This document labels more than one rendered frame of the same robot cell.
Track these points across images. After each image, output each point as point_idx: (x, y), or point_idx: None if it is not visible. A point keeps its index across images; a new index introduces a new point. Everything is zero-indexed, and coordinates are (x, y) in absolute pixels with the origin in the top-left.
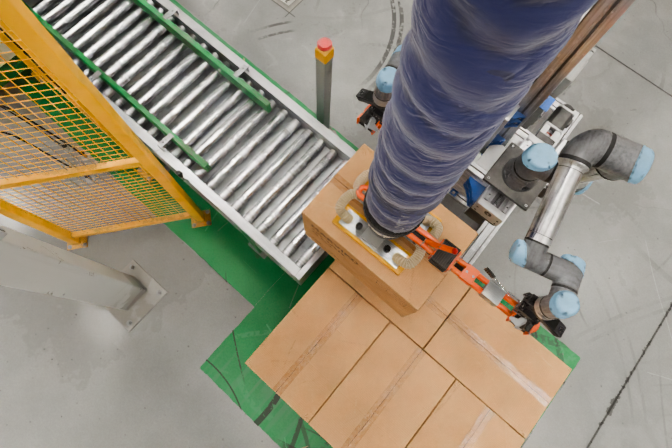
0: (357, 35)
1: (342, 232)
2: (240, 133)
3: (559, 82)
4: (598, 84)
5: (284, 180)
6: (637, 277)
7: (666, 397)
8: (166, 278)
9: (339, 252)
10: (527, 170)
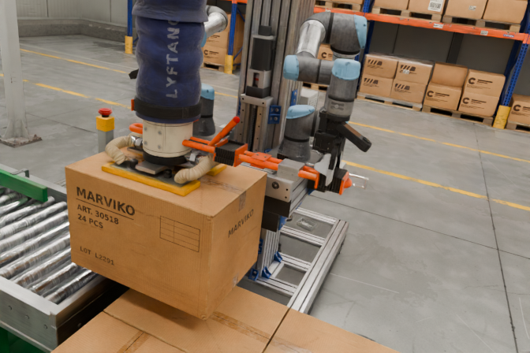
0: None
1: (114, 175)
2: (5, 217)
3: (290, 49)
4: (354, 222)
5: (52, 244)
6: (470, 346)
7: None
8: None
9: (112, 222)
10: (293, 122)
